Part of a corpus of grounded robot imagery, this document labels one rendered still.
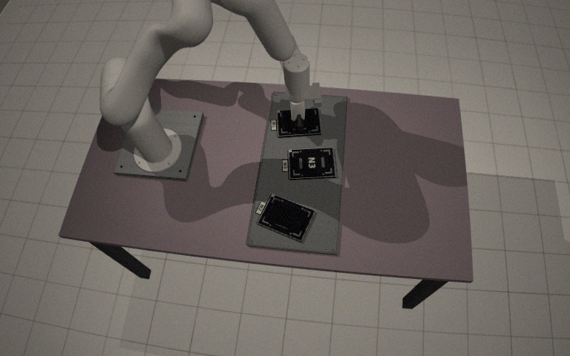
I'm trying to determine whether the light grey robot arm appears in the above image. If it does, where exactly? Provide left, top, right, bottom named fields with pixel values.
left=99, top=0, right=322, bottom=173

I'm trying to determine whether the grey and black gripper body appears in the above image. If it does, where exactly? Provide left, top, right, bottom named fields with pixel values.
left=290, top=100, right=305, bottom=121

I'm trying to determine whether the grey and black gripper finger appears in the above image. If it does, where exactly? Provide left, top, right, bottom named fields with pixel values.
left=295, top=114, right=304, bottom=131

